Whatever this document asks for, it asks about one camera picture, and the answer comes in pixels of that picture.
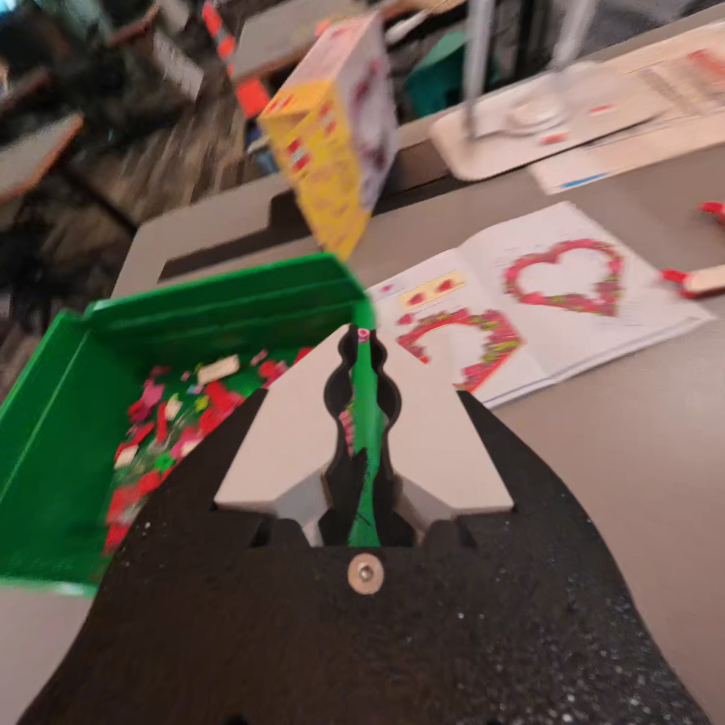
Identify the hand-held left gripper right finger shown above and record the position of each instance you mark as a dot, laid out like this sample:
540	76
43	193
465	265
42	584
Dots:
447	453

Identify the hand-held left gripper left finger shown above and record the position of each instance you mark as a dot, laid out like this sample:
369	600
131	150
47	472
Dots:
272	447

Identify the green plastic bin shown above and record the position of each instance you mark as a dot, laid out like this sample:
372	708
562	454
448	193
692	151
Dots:
56	425

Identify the pile of loose lego pieces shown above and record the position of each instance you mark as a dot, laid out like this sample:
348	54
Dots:
218	396

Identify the yellow lego box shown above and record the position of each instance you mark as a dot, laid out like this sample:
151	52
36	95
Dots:
317	164

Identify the open heart instruction booklet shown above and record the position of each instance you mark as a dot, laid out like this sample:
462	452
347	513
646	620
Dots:
566	351

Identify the white folding stand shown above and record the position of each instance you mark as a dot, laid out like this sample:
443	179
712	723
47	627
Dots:
493	153

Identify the orange traffic cone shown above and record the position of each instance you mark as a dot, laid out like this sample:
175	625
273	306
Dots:
250	97

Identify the printed paper sheet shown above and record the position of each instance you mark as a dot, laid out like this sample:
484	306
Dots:
651	150

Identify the teal plastic crate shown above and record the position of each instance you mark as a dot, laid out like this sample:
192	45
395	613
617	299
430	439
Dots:
436	79

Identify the grey office desk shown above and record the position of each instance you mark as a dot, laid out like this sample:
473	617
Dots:
283	45

